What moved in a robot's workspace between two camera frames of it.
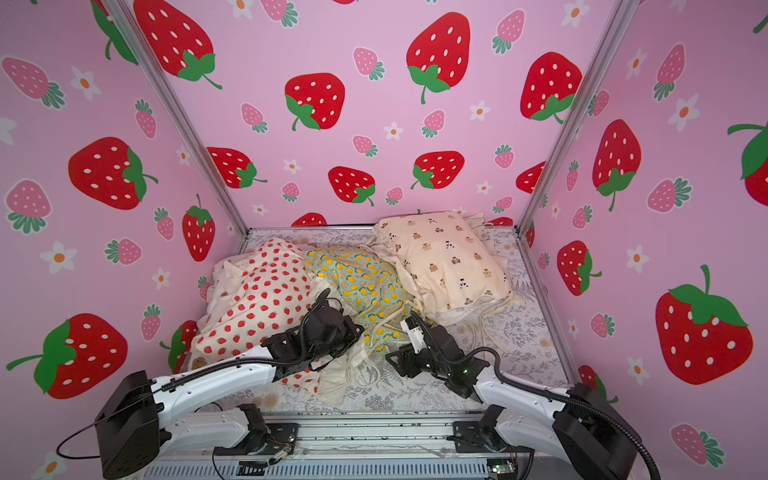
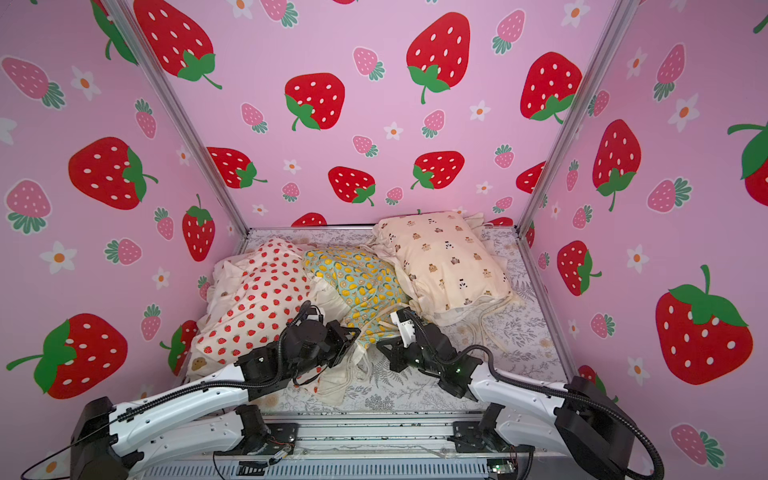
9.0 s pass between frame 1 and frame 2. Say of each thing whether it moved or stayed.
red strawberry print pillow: stayed
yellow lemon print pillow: stayed
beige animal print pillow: stayed
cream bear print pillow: moved
